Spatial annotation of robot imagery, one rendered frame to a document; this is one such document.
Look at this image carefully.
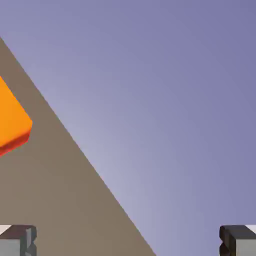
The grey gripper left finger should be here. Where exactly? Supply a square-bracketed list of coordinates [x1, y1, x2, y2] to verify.
[0, 224, 38, 256]

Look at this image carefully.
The large orange box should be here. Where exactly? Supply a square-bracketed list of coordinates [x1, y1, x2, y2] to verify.
[0, 75, 33, 157]

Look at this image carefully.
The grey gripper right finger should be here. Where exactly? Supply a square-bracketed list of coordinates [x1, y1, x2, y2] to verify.
[219, 224, 256, 256]

